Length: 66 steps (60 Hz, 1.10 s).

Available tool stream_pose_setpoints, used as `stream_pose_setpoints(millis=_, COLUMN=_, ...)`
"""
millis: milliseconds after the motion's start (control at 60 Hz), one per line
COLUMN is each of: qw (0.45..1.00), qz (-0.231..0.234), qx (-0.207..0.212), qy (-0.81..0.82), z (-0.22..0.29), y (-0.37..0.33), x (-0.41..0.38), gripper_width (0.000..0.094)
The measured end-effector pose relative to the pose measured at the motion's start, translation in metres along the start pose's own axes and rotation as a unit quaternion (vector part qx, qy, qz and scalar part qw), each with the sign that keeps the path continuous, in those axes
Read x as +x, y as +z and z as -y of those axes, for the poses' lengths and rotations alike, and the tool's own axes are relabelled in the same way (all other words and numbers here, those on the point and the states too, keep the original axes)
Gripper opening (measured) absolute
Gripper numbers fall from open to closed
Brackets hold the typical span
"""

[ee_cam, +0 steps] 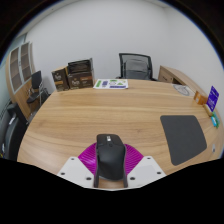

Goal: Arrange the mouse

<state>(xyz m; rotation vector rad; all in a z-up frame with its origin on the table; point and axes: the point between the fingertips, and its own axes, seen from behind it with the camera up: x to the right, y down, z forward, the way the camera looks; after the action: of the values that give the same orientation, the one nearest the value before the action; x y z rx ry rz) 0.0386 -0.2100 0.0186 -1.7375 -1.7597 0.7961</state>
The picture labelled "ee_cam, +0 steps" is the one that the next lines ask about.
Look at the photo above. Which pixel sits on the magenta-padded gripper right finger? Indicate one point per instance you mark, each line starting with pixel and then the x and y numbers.
pixel 146 168

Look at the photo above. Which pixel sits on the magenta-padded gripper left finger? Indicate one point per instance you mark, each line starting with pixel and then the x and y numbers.
pixel 75 168

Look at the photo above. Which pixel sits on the black computer mouse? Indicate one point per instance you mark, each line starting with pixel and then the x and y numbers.
pixel 110 158

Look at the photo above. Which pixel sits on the dark grey mouse pad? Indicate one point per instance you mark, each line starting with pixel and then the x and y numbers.
pixel 183 138

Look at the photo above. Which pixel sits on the small white round cap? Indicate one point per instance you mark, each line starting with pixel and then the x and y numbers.
pixel 214 148

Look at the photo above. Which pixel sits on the black padded office chair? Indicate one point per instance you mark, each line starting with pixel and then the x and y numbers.
pixel 11 133

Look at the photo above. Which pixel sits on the green packet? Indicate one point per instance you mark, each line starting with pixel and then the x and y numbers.
pixel 215 120

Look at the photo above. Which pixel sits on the small tan box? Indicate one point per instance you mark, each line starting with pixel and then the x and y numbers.
pixel 209 110

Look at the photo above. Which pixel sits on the round grey printed disc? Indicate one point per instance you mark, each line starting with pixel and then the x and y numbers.
pixel 182 90

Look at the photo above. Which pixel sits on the orange-brown cardboard box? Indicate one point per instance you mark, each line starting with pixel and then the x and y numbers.
pixel 200 98

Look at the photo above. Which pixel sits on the small brown cardboard box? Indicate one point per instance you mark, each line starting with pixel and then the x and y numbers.
pixel 60 80

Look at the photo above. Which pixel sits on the large open brown cardboard box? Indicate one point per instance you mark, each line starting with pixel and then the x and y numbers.
pixel 80 78

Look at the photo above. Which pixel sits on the white printed leaflet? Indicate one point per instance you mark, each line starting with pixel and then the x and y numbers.
pixel 110 84

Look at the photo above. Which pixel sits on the black visitor chair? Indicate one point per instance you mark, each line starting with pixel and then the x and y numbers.
pixel 36 83

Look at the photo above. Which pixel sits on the purple card package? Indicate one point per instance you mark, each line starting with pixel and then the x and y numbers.
pixel 212 98

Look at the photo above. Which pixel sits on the wooden side desk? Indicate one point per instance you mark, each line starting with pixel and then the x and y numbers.
pixel 171 74

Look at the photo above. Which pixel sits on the black mesh office chair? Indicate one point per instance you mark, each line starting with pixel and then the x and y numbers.
pixel 136 66

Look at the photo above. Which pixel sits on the wooden shelf unit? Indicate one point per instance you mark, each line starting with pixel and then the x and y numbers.
pixel 18 78

